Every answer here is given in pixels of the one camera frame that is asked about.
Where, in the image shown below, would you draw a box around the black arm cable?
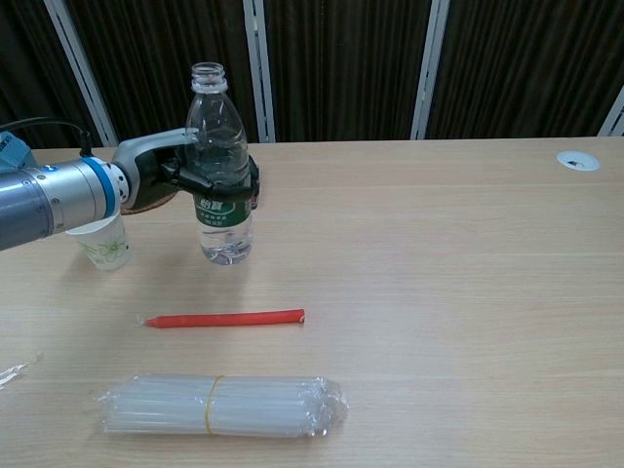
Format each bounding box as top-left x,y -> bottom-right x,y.
0,116 -> 95,158

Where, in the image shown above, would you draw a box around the white round cable grommet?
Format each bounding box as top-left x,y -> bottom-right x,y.
556,150 -> 601,173

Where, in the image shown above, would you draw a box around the transparent plastic water bottle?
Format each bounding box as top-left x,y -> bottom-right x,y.
184,61 -> 255,266

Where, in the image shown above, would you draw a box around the yellow rubber band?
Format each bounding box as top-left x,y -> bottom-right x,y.
204,374 -> 226,434

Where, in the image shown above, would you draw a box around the round woven rattan coaster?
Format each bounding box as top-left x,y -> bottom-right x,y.
119,187 -> 179,216

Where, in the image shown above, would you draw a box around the dark pleated curtain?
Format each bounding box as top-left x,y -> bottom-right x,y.
0,0 -> 624,149

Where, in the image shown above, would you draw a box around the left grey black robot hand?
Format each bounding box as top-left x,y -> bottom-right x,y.
111,127 -> 261,212

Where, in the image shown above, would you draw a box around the wrapped bundle translucent sticks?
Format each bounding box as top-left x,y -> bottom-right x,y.
94,372 -> 351,439

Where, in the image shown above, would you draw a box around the white paper cup green flower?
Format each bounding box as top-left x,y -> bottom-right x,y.
65,213 -> 133,272

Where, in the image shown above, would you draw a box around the clear plastic wrapper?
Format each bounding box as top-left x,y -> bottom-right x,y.
0,352 -> 44,391

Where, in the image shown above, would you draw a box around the blue cardboard box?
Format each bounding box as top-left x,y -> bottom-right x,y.
0,129 -> 38,173

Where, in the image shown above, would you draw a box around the grey metal partition post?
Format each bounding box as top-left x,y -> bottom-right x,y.
242,0 -> 277,144
43,0 -> 121,147
598,87 -> 624,137
409,0 -> 450,141

